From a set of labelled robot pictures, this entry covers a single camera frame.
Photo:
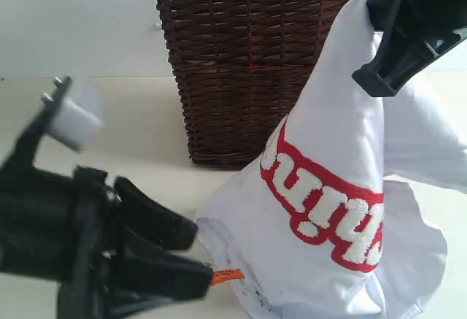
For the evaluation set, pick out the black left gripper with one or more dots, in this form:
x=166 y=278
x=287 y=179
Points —
x=53 y=226

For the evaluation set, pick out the white t-shirt with red lettering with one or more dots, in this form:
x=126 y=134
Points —
x=323 y=223

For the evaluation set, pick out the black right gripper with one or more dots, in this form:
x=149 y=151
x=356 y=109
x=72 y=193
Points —
x=415 y=33

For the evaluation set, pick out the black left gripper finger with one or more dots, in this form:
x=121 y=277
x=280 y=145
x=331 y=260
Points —
x=150 y=270

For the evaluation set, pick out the dark brown wicker basket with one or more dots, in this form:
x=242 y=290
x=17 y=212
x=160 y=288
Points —
x=240 y=66

